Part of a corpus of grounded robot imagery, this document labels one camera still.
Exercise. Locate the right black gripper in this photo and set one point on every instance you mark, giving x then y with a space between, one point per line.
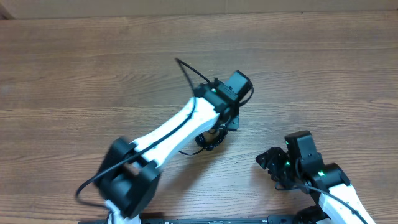
269 161

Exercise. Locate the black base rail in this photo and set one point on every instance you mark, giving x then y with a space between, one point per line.
151 218

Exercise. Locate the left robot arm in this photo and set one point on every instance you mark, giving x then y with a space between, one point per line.
130 172

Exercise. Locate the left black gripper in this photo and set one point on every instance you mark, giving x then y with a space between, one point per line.
232 124

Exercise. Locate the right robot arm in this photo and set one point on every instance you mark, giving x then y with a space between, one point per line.
301 167

